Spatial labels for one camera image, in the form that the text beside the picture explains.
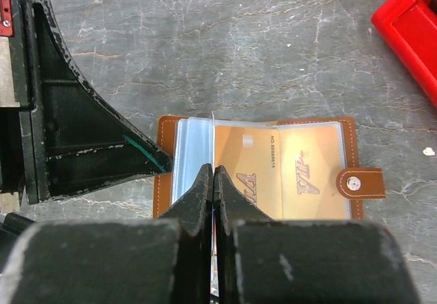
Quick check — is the brown leather card holder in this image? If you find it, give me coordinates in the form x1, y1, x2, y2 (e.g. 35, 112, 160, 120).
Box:
153, 115, 385, 219

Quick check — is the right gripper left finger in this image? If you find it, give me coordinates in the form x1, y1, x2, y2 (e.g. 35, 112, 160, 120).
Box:
1, 164, 213, 303

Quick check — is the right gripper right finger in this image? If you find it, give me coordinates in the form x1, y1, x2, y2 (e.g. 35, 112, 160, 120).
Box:
213, 167, 421, 303

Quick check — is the red plastic bin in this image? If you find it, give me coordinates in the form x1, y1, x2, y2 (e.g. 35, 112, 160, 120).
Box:
371, 0, 436, 104

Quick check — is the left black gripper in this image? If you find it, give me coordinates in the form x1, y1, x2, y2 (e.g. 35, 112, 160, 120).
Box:
1, 0, 172, 212

